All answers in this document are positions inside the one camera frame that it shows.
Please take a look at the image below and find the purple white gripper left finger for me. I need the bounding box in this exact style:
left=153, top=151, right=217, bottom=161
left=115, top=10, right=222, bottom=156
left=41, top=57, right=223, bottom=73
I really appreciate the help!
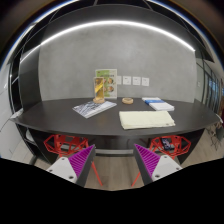
left=47, top=145, right=95, bottom=187

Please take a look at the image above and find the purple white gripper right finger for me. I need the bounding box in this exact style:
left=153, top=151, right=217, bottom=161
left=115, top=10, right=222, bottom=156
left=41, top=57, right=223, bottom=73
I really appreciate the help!
left=133, top=144, right=182, bottom=185

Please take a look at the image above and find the cream folded towel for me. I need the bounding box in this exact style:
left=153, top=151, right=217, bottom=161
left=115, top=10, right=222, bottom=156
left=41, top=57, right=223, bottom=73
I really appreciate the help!
left=119, top=111, right=175, bottom=130

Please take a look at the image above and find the black oval table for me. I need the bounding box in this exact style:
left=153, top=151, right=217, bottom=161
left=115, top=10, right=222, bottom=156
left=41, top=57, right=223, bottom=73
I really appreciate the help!
left=9, top=97, right=222, bottom=166

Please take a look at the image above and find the grey patterned magazine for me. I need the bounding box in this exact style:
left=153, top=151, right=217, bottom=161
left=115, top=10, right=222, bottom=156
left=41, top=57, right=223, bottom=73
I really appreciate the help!
left=73, top=101, right=116, bottom=118

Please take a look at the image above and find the white blue book stack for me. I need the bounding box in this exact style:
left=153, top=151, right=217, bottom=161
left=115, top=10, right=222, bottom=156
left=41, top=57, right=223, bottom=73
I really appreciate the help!
left=142, top=97, right=175, bottom=111

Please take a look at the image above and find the round wooden coaster dish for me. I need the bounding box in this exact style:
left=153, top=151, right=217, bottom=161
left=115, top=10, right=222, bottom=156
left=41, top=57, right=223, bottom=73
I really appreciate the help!
left=122, top=98, right=133, bottom=104

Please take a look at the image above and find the yellow sign on wooden base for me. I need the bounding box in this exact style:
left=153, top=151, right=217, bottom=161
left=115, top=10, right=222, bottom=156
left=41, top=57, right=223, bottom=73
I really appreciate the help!
left=93, top=77, right=104, bottom=103

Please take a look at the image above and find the green white poster stand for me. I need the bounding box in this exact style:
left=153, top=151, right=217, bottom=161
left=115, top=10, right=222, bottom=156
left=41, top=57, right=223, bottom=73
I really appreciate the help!
left=95, top=69, right=117, bottom=99

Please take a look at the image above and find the curved ceiling light strip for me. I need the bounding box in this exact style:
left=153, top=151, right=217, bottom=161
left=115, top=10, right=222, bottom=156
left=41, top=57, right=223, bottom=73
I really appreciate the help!
left=21, top=20, right=196, bottom=63

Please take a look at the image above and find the red wire chair right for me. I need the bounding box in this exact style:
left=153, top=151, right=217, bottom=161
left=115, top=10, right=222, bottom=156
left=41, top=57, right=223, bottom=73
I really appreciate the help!
left=132, top=135, right=191, bottom=186

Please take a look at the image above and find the red wire chair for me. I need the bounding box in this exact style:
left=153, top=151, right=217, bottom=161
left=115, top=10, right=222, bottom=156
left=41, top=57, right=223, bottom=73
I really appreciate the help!
left=44, top=134, right=102, bottom=184
left=132, top=135, right=191, bottom=186

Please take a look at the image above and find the red wire chair left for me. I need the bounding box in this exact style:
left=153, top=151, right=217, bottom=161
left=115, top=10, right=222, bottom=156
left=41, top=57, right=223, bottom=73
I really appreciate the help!
left=44, top=134, right=102, bottom=184

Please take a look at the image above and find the white wall switch plate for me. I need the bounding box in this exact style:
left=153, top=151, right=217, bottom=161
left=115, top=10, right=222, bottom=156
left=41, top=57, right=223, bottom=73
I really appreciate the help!
left=123, top=76, right=131, bottom=85
left=142, top=77, right=149, bottom=86
left=117, top=76, right=122, bottom=85
left=133, top=77, right=141, bottom=85

